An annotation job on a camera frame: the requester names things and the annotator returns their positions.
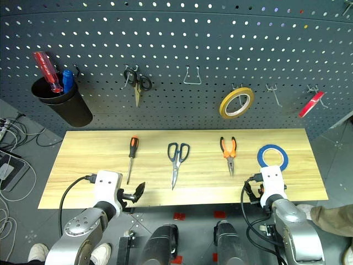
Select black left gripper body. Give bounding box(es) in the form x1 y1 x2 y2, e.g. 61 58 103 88
117 187 138 208

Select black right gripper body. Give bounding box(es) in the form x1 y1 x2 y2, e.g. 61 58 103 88
247 182 263 205

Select blue and black scissors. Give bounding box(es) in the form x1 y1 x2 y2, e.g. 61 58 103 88
167 142 190 191

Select blue tape roll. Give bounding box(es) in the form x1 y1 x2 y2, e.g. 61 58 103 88
256 144 289 169

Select orange and black screwdriver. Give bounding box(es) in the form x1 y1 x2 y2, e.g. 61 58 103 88
126 135 140 185

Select orange needle nose pliers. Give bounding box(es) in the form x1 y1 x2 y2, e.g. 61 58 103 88
219 136 238 177

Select dark rounded shape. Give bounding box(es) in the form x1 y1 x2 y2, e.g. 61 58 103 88
141 224 179 265
213 220 250 265

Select white shoe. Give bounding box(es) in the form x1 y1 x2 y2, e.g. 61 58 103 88
297 204 314 221
342 246 353 265
28 243 50 263
90 242 113 265

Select dark grey perforated pegboard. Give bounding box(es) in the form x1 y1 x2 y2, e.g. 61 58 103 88
0 0 353 141

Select khaki trouser leg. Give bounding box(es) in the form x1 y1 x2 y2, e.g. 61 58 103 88
309 204 353 238

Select yellow tape roll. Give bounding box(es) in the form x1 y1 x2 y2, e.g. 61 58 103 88
219 87 255 120

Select silver double pegboard hook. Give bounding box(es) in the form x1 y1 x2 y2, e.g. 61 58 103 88
307 84 329 109
265 84 284 108
121 65 139 90
232 83 248 110

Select black cup holder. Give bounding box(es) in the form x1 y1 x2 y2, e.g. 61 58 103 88
31 76 93 128

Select red tape roll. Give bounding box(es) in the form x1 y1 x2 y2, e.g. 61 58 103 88
298 91 325 119

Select grey flat box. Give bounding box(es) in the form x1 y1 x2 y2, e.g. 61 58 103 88
0 150 30 193

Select white power adapter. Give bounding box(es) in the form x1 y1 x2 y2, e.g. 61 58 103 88
0 162 15 181

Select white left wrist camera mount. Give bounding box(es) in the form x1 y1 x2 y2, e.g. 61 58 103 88
93 170 124 218

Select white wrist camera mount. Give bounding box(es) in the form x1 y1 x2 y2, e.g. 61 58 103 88
93 170 124 218
259 165 286 210

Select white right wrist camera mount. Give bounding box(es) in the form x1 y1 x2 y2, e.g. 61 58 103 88
259 165 286 210

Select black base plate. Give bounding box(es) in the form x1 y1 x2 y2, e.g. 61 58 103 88
117 235 145 265

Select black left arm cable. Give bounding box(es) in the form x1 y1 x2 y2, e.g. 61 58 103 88
58 174 98 239

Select white floor cable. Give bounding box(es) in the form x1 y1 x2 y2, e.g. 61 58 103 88
0 118 38 246

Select black floor cable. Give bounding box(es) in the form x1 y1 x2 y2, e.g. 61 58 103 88
10 113 65 147

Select black handled scissors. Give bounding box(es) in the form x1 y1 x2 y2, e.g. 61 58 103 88
123 68 153 108

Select silver wire loop hook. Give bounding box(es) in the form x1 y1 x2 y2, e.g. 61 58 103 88
183 65 202 85

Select blue handled screwdriver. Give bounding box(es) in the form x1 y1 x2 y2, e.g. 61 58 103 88
62 70 74 94

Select red handled screwdriver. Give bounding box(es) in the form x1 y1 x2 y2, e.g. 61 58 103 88
33 51 63 94

